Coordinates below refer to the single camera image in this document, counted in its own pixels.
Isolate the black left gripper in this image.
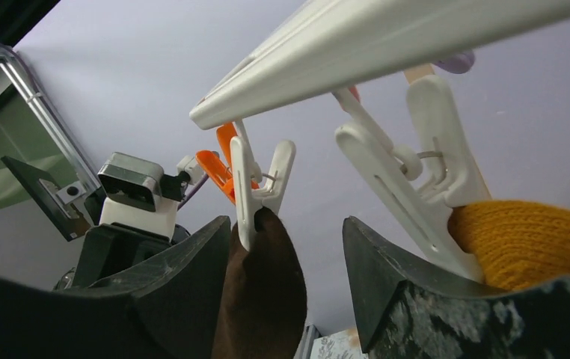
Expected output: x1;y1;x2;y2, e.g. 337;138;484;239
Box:
54;224;191;291

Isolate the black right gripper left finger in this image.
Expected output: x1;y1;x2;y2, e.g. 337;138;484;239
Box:
0;216;231;358

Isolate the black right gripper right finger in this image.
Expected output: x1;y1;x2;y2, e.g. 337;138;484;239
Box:
342;217;570;358

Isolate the dark brown striped sock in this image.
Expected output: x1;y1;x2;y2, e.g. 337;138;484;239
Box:
211;208;307;359

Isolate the maroon purple striped sock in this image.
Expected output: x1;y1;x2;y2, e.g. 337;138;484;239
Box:
447;200;570;290

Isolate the white clip sock hanger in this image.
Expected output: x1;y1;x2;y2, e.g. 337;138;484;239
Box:
190;1;570;263

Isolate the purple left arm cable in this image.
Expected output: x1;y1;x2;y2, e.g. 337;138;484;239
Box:
178;173;211;212

